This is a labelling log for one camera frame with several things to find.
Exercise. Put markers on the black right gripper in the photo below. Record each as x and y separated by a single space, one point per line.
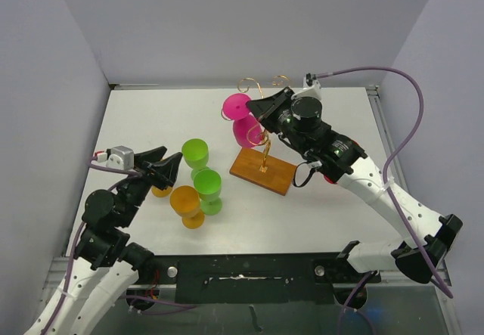
265 109

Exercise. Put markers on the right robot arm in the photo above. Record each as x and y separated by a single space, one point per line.
425 235

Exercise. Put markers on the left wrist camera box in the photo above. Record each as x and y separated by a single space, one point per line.
121 158

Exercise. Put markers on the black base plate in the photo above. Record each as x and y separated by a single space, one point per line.
321 278

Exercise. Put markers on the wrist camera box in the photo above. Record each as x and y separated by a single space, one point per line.
311 88
121 158

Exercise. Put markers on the pink plastic wine glass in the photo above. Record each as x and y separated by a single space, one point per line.
246 129

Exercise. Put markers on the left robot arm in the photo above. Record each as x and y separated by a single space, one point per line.
103 262

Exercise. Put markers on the orange wine glass front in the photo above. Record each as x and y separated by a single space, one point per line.
185 201

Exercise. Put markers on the orange wine glass left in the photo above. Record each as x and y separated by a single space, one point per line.
161 192

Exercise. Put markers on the orange wine glass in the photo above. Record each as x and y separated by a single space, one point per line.
185 201
161 192

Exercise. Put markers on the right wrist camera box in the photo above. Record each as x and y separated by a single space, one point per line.
311 88

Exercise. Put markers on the green wine glass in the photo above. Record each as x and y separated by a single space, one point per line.
208 184
196 154

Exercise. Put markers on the gold wire wine glass rack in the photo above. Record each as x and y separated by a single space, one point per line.
255 164

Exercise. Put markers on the red plastic wine glass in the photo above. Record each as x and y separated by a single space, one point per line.
330 181

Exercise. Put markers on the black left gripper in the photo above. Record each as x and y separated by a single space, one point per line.
165 169

